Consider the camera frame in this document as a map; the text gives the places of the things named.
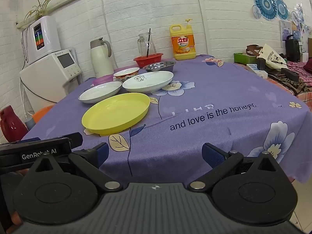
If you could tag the black stirring stick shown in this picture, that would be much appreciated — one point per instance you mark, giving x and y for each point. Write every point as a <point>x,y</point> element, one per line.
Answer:
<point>148,41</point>

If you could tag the yellow dish soap bottle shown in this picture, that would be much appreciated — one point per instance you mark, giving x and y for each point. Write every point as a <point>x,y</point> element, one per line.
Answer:
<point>182,47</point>

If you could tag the dark red vase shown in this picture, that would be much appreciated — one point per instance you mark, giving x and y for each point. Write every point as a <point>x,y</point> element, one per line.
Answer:
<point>11,124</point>

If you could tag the white bowl with red pattern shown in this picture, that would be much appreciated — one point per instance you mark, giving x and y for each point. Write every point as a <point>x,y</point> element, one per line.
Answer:
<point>125,74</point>

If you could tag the clear glass pitcher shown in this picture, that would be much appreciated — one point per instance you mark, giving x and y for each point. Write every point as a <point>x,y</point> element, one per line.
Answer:
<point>142,45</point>

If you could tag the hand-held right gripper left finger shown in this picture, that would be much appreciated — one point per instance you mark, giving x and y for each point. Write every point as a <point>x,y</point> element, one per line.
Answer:
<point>102,154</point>

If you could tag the green potted plant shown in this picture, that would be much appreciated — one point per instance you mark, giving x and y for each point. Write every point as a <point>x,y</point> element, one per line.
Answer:
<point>41,6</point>

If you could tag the beige wall duct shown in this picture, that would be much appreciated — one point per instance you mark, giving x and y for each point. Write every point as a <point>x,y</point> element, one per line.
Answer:
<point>73,1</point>

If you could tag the white water purifier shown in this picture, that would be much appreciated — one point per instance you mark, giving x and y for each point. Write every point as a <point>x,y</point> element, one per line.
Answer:
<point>45,39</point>

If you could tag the white power strip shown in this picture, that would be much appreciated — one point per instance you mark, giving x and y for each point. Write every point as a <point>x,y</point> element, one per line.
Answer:
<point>256,70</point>

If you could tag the pink plastic plate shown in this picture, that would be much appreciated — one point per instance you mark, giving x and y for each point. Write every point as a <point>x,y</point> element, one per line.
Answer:
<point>103,80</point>

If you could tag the black rectangular case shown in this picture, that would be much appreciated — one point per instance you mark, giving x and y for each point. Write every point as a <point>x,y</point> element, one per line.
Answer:
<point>290,75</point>

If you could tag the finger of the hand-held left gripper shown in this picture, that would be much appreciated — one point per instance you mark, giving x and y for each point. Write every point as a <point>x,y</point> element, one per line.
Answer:
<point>76,139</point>
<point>31,139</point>

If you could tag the white countertop appliance with screen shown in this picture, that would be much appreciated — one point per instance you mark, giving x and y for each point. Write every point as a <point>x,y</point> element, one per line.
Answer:
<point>46,78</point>

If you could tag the cream printed tote bag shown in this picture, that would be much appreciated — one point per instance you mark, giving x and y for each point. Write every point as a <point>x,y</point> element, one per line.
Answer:
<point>271,56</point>

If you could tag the large blue paper fan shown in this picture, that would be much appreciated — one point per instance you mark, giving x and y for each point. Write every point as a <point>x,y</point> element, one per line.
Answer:
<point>265,3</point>

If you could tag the black power adapter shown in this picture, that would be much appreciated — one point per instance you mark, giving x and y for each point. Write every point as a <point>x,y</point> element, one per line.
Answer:
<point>261,63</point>

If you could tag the orange stool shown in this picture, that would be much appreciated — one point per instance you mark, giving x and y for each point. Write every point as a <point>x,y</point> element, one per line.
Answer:
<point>42,112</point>

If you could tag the plaid blanket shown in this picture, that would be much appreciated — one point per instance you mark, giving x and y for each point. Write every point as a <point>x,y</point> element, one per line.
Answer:
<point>292,87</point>

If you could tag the wall poster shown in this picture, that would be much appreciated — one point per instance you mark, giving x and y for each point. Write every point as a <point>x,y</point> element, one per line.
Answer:
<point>285,33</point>

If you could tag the red plastic basket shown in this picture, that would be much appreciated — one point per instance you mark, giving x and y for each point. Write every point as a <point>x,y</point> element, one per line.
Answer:
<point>148,61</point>

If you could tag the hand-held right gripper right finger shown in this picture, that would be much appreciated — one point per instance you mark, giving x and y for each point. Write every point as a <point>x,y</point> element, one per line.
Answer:
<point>211,154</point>

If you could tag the white plate with flower print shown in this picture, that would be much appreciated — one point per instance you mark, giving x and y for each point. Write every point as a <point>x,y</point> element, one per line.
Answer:
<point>148,81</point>

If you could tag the black speaker box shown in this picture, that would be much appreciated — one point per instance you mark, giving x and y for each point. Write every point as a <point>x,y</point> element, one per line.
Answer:
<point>292,50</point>

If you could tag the white thermos jug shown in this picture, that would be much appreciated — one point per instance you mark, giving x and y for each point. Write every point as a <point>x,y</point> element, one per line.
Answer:
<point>101,58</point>

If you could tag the purple floral tablecloth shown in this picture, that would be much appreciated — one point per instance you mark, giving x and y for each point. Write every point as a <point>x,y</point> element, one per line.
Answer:
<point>207,139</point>

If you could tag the medium blue paper fan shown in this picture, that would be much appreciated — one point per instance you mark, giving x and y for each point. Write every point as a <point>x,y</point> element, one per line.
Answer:
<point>282,9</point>

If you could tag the yellow plastic plate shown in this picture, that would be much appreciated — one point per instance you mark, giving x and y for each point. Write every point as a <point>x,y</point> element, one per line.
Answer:
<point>114,113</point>

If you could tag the stainless steel bowl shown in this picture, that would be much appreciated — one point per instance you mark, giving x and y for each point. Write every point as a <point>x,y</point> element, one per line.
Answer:
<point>159,66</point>

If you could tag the brown leather bag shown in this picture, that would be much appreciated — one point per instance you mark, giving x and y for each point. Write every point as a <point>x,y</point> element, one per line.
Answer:
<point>252,49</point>

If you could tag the plain white plate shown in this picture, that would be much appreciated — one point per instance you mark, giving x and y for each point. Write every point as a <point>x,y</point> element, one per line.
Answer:
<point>100,91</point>

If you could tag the green box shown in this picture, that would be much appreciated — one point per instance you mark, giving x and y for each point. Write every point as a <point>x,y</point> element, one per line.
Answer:
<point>243,58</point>

